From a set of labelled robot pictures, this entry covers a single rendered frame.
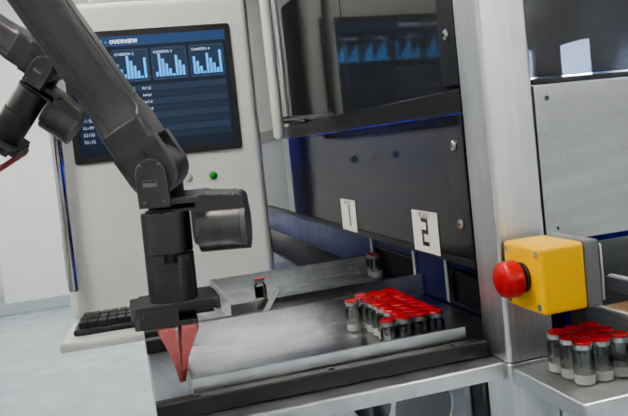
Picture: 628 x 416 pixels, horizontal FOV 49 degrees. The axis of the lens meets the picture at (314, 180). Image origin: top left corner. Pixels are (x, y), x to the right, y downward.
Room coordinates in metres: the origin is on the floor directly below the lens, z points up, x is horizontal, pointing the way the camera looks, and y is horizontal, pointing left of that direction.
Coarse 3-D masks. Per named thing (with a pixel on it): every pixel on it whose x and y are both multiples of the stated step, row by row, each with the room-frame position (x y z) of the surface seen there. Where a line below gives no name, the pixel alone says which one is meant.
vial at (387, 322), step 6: (384, 318) 0.88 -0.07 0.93; (390, 318) 0.88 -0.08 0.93; (384, 324) 0.87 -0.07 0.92; (390, 324) 0.87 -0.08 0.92; (384, 330) 0.87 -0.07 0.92; (390, 330) 0.87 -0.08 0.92; (396, 330) 0.87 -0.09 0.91; (384, 336) 0.87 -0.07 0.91; (390, 336) 0.87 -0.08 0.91; (396, 336) 0.87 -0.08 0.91
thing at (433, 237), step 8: (416, 216) 1.01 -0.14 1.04; (424, 216) 0.98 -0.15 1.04; (432, 216) 0.95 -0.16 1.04; (416, 224) 1.01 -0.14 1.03; (424, 224) 0.98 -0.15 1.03; (432, 224) 0.96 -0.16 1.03; (416, 232) 1.01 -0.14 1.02; (432, 232) 0.96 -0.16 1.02; (416, 240) 1.01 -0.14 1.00; (424, 240) 0.98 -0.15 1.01; (432, 240) 0.96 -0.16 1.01; (416, 248) 1.02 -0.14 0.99; (424, 248) 0.99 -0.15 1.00; (432, 248) 0.96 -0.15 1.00
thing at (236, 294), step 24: (312, 264) 1.42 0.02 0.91; (336, 264) 1.43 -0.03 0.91; (360, 264) 1.44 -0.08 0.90; (216, 288) 1.27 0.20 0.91; (240, 288) 1.38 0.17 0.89; (288, 288) 1.36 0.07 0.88; (312, 288) 1.34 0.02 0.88; (336, 288) 1.16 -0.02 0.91; (360, 288) 1.17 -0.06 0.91; (384, 288) 1.19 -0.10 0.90; (408, 288) 1.20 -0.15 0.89; (240, 312) 1.12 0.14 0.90
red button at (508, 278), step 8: (504, 264) 0.73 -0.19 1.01; (512, 264) 0.73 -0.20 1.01; (496, 272) 0.73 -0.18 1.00; (504, 272) 0.72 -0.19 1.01; (512, 272) 0.72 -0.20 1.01; (520, 272) 0.72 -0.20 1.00; (496, 280) 0.73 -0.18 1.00; (504, 280) 0.72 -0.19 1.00; (512, 280) 0.71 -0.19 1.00; (520, 280) 0.72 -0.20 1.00; (496, 288) 0.74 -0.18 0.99; (504, 288) 0.72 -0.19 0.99; (512, 288) 0.72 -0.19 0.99; (520, 288) 0.72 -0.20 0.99; (504, 296) 0.73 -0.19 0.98; (512, 296) 0.72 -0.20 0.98; (520, 296) 0.73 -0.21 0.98
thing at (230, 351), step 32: (224, 320) 1.02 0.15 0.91; (256, 320) 1.04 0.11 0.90; (288, 320) 1.05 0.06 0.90; (320, 320) 1.07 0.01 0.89; (192, 352) 0.98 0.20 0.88; (224, 352) 0.96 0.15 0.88; (256, 352) 0.95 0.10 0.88; (288, 352) 0.93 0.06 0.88; (320, 352) 0.92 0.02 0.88; (352, 352) 0.81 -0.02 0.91; (384, 352) 0.82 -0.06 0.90; (192, 384) 0.77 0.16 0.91; (224, 384) 0.77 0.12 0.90
